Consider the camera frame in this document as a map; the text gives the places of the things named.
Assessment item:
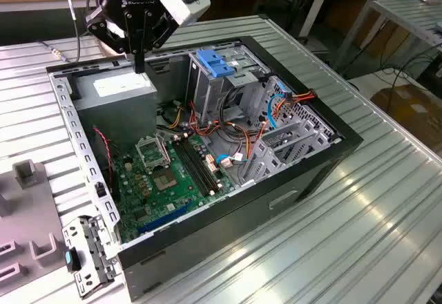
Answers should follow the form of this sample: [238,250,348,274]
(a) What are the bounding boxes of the metal expansion card bracket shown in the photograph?
[61,213,122,300]

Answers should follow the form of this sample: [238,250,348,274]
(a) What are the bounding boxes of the black open PC case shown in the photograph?
[45,13,365,303]

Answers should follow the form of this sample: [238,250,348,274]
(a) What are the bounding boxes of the brown cardboard box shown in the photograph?
[369,82,442,162]

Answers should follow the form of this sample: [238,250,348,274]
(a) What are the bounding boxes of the red black fan wire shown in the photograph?
[92,126,115,184]

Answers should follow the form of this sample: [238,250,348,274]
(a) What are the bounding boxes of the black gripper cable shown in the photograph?
[61,0,102,64]

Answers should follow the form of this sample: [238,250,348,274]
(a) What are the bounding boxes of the white main power socket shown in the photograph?
[205,153,219,176]

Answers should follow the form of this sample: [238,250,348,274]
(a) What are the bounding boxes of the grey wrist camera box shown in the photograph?
[157,0,213,28]

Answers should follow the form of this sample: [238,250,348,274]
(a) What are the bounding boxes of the grey power supply unit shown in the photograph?
[70,64,160,153]

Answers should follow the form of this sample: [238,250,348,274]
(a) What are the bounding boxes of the grey metal drive cage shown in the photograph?
[187,43,273,125]

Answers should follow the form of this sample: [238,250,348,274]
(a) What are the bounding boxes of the metal locking lever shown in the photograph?
[155,131,175,172]

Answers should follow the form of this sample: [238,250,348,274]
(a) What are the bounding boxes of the blue plastic drive latch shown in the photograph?
[195,48,238,79]

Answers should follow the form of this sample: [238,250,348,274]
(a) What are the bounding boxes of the blue expansion slot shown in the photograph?
[137,202,190,235]

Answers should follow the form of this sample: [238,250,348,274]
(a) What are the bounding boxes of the black latch blue tab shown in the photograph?
[64,247,83,272]

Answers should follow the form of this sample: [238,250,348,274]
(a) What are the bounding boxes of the perforated metal disk bay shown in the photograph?
[240,75,343,187]

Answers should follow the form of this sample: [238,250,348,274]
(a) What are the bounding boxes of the blue SATA wire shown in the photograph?
[214,82,294,167]

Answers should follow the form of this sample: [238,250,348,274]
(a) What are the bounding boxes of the orange red disk power wire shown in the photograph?
[258,88,318,134]

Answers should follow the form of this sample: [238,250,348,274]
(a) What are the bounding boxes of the green motherboard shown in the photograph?
[113,133,239,245]

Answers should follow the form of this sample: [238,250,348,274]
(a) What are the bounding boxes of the thick black cable bundle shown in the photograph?
[220,85,256,137]

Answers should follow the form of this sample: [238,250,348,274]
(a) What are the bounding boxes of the metal socket cover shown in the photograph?
[135,136,172,173]

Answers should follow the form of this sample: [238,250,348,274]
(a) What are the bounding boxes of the black case fan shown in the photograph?
[90,124,122,203]

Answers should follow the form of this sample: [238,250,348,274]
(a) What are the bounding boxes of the metal slat side table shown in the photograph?
[331,0,442,73]

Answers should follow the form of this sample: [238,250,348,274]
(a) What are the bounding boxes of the coloured power supply wire bundle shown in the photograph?
[155,99,267,162]

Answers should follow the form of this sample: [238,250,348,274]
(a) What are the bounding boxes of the grey parts rack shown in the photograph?
[0,158,70,284]

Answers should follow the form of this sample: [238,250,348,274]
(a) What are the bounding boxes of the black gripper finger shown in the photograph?
[138,9,180,74]
[84,6,141,74]

